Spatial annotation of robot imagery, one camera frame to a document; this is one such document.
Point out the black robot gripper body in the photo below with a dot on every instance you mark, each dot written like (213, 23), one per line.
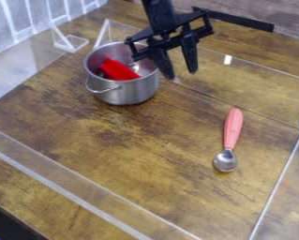
(167, 27)

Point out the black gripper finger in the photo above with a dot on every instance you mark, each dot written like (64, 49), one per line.
(161, 58)
(189, 48)

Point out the pink handled metal spoon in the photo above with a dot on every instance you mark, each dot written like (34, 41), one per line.
(225, 162)

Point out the red object in pot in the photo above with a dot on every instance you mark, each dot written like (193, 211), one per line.
(117, 71)

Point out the black strip on table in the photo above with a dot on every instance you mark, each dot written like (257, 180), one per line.
(243, 21)

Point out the small silver metal pot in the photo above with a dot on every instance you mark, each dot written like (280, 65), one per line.
(121, 92)

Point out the clear acrylic barrier back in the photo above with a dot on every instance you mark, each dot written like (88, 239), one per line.
(254, 87)

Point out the clear acrylic barrier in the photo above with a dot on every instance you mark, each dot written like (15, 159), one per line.
(254, 87)
(122, 213)

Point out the clear acrylic barrier front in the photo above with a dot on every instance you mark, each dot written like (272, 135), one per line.
(122, 213)

